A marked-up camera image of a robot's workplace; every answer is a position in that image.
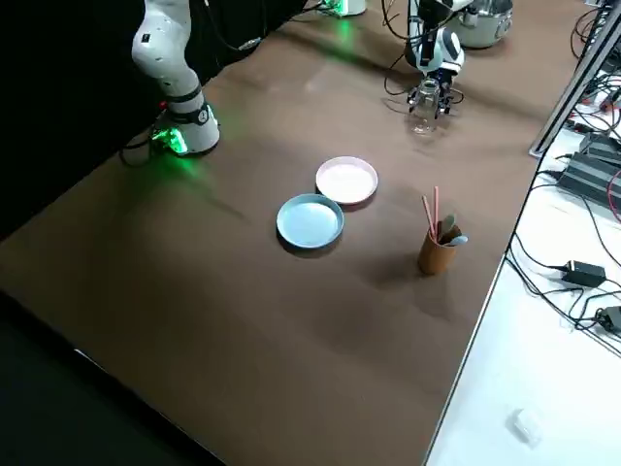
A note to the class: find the black power adapter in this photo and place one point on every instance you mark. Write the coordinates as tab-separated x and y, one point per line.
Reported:
611	318
584	273

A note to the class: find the brown utensil cup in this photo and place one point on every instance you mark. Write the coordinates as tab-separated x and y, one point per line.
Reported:
435	257

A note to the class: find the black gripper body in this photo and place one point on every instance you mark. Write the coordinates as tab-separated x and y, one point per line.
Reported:
444	77

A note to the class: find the stainless steel pot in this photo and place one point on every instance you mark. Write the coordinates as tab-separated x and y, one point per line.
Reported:
485	26

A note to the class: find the light-blue plate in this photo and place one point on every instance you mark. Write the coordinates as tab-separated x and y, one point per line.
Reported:
310	222

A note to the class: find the black power brick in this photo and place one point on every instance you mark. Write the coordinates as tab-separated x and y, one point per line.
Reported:
604	144
589	177

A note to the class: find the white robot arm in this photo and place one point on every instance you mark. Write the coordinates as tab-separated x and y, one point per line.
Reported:
165	53
439	43

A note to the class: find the light-blue spoon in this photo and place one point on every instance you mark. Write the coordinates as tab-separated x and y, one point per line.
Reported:
458	239

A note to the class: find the grey spoon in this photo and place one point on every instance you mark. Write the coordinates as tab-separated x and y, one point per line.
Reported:
447	225

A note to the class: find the small white box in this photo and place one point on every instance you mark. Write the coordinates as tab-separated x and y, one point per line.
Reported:
524	424

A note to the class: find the aluminium frame post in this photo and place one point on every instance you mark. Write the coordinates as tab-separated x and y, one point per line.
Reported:
567	87

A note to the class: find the pink plate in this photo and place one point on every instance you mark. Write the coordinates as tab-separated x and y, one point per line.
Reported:
347	179

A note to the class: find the clear glass jar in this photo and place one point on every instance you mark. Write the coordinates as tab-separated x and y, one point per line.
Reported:
424	114

